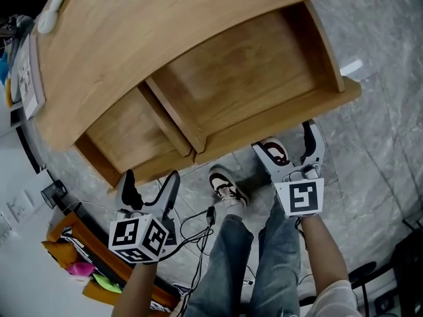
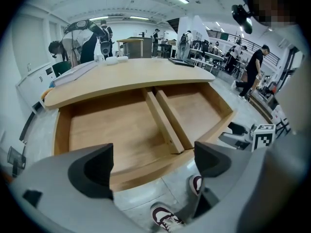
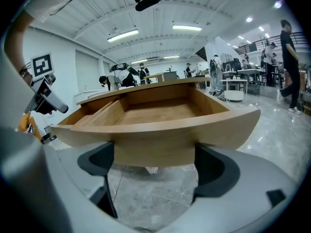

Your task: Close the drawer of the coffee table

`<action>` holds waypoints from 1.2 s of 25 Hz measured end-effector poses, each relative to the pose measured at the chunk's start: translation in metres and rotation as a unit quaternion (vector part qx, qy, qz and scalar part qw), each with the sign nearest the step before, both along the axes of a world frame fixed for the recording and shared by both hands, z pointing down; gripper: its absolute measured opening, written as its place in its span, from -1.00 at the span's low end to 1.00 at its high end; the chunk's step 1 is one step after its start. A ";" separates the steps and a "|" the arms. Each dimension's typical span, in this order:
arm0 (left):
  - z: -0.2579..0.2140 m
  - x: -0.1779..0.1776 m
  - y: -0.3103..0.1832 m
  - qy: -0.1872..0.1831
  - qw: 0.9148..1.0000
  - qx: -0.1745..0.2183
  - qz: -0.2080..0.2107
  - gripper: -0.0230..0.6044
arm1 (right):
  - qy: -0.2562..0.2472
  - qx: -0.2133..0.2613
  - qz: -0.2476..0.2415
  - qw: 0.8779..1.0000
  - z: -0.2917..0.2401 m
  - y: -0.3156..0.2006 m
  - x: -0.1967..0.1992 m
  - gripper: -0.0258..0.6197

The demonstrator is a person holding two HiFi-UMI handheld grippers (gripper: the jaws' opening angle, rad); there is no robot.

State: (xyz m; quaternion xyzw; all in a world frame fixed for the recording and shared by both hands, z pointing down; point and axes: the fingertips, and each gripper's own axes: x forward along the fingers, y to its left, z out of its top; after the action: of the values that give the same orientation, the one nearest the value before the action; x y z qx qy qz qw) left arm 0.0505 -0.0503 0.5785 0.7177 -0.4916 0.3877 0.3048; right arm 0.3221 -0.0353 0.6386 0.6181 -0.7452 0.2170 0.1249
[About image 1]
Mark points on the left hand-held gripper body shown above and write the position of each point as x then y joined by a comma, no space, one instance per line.
138,236

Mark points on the light wooden oval table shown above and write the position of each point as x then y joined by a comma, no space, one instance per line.
132,45

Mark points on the yellow cloth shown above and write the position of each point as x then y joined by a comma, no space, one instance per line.
8,94

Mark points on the white handheld device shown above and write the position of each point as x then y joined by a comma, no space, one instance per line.
46,21

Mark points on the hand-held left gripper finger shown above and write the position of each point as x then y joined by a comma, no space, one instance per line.
129,193
170,191

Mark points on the person's shoe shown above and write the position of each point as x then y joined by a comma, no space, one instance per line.
224,183
277,150

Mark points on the orange armchair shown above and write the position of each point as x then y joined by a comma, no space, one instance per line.
59,253

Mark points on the person's right shoe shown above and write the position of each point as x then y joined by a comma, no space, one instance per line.
277,150

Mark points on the wooden drawer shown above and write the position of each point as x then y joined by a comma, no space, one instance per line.
132,134
244,74

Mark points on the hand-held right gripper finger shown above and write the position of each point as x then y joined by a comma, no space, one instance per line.
315,147
271,163

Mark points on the black power adapter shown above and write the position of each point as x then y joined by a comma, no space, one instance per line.
211,215

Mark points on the person's left shoe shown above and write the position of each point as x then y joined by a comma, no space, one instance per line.
224,183

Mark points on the pink cloth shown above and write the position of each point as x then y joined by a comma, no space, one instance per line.
81,268

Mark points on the green cloth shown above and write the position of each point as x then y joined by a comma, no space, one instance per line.
107,282

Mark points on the white water dispenser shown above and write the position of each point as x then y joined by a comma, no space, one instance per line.
20,206

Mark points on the grey beanbag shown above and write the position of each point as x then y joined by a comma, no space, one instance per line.
20,25

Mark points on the person's left forearm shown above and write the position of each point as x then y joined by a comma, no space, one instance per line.
135,289

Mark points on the person's left leg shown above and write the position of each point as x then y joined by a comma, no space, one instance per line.
221,263

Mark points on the blue cloth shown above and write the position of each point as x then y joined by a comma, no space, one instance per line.
3,68

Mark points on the white book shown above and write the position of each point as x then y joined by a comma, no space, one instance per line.
31,88

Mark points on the black white knitted cushion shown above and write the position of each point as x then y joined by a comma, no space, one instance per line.
74,241

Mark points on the person's right forearm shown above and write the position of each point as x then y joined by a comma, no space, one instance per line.
322,253

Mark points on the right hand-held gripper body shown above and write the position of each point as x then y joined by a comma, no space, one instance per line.
302,197

